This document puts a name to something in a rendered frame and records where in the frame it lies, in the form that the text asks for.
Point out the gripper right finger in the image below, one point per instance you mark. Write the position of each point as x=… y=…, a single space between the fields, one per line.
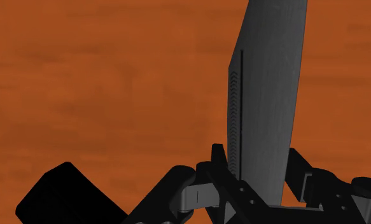
x=324 y=189

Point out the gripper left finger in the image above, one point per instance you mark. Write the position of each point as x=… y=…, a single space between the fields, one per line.
x=222 y=186

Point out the dark grey console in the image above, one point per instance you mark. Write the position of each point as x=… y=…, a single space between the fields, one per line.
x=266 y=102

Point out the black box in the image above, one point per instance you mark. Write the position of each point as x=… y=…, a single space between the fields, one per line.
x=67 y=198

